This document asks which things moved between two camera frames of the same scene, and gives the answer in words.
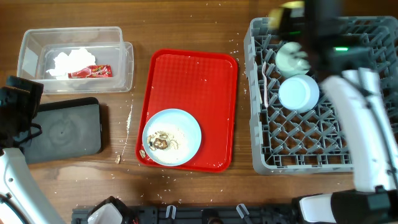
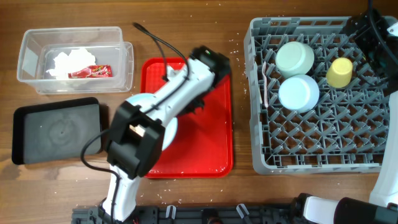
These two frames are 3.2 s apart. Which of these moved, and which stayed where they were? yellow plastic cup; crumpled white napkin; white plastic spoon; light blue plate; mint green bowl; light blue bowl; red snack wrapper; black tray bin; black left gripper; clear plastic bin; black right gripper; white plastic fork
Moved: yellow plastic cup; light blue plate; black left gripper; black right gripper
Stayed: clear plastic bin; crumpled white napkin; mint green bowl; white plastic fork; white plastic spoon; black tray bin; light blue bowl; red snack wrapper
